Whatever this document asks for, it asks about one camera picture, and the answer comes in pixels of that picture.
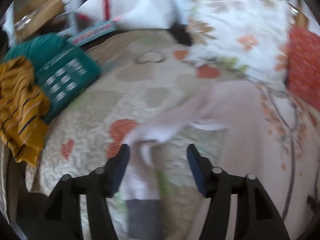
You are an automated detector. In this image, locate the pink sweater with grey cuffs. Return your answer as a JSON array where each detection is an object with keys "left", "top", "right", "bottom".
[{"left": 121, "top": 80, "right": 319, "bottom": 239}]

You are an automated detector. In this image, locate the mustard striped garment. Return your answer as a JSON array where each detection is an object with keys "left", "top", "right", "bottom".
[{"left": 1, "top": 56, "right": 50, "bottom": 167}]

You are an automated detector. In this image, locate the teal printed package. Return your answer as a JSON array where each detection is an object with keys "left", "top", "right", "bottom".
[{"left": 4, "top": 34, "right": 100, "bottom": 124}]

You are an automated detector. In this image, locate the quilted heart-pattern bedspread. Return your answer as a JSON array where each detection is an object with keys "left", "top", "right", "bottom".
[{"left": 25, "top": 30, "right": 250, "bottom": 239}]

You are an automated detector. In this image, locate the red floral cushion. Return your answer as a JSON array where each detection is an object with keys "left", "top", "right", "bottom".
[{"left": 286, "top": 27, "right": 320, "bottom": 110}]

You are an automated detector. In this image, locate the white floral pillow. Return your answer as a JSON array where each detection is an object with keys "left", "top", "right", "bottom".
[{"left": 185, "top": 0, "right": 291, "bottom": 90}]

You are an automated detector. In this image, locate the light blue patterned box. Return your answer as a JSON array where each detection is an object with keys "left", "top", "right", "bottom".
[{"left": 67, "top": 21, "right": 116, "bottom": 47}]

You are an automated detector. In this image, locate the brown cardboard box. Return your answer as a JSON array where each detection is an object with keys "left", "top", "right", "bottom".
[{"left": 14, "top": 0, "right": 65, "bottom": 42}]

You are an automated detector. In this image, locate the white plastic bag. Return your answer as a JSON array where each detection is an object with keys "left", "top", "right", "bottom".
[{"left": 76, "top": 0, "right": 180, "bottom": 30}]

